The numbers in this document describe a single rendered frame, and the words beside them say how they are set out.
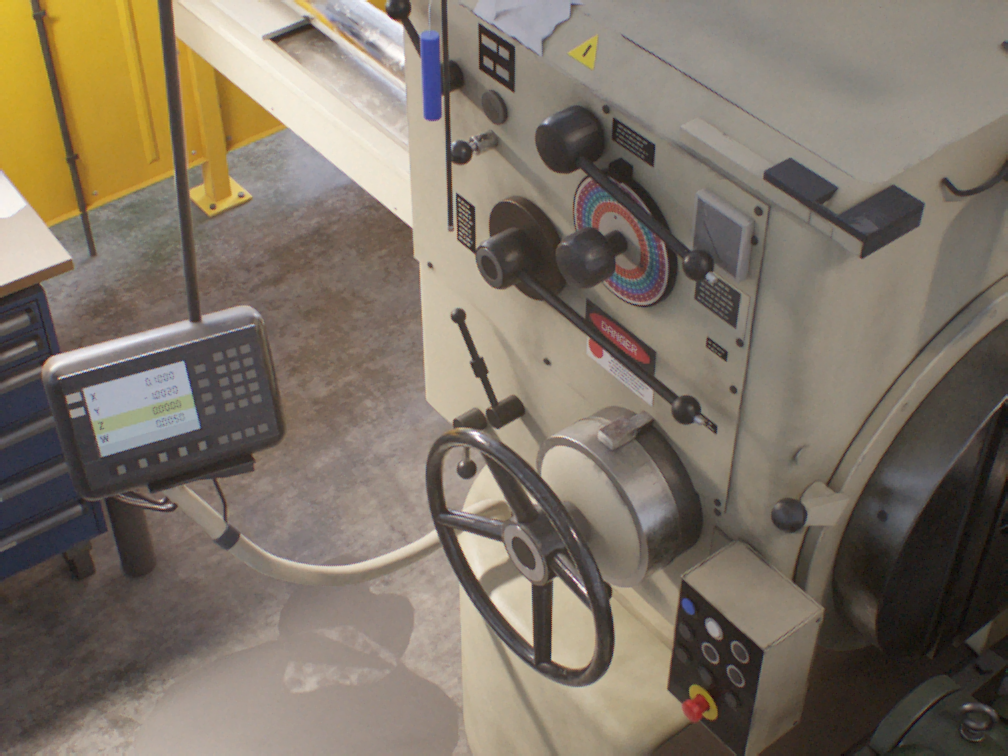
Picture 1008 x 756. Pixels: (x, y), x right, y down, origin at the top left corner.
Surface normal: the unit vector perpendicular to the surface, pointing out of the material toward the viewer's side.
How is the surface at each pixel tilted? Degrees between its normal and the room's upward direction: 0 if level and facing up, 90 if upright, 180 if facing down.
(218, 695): 0
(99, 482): 71
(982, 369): 21
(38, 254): 0
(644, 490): 38
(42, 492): 90
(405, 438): 0
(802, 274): 90
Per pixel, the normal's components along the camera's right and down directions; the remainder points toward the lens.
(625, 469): 0.21, -0.51
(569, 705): -0.78, 0.43
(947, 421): -0.50, -0.29
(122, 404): 0.38, 0.35
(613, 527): -0.42, 0.38
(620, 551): -0.37, 0.61
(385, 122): 0.00, -0.73
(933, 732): -0.32, -0.49
